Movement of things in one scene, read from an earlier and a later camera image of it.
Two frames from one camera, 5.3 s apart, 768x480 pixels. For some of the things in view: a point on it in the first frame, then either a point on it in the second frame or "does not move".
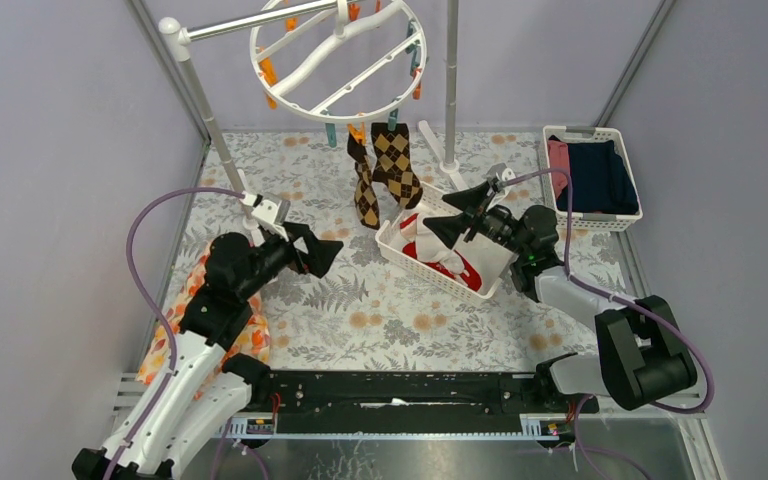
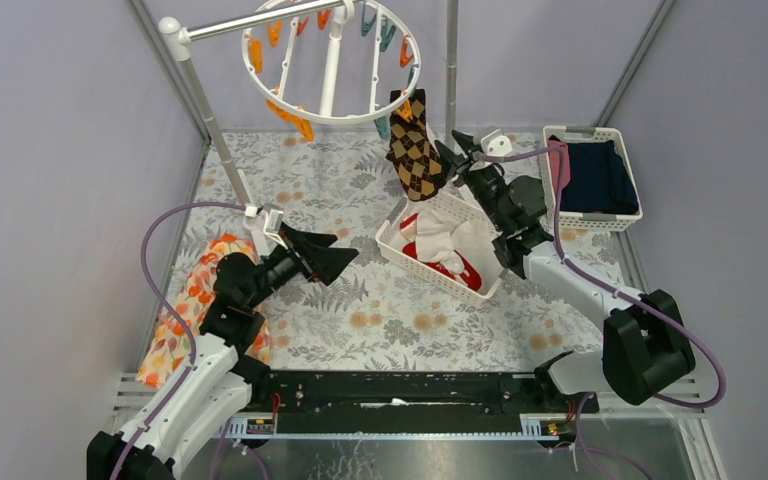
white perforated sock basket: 490,259 does not move
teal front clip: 331,134 → 383,127
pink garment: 559,159 does not move
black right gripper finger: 449,228 → 449,160
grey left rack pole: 174,29 does not move
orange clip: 267,72 → 303,123
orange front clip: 359,135 → 404,110
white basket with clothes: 605,196 does not move
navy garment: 598,180 does not move
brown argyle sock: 393,164 → 413,145
